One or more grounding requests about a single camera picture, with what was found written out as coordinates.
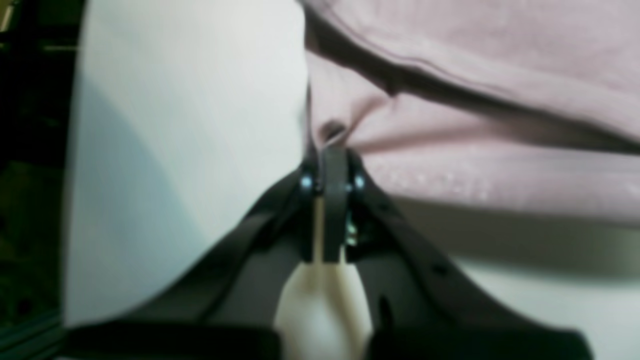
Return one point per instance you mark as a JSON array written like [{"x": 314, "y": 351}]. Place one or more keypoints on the mauve pink t-shirt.
[{"x": 517, "y": 106}]

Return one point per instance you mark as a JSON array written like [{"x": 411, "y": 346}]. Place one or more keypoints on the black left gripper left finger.
[{"x": 224, "y": 307}]

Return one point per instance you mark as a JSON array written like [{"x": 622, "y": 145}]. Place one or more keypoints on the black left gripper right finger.
[{"x": 423, "y": 306}]

